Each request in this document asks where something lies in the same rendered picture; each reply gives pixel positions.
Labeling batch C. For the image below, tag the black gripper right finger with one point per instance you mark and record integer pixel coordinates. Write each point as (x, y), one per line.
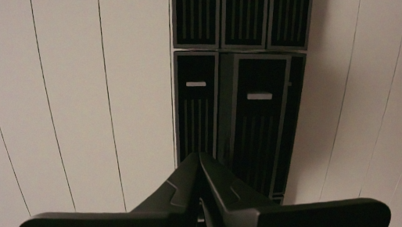
(225, 199)

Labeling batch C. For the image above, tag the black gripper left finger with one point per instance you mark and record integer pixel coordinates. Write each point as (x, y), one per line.
(179, 195)

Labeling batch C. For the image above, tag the white equipment rack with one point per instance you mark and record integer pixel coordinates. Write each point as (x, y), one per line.
(86, 105)

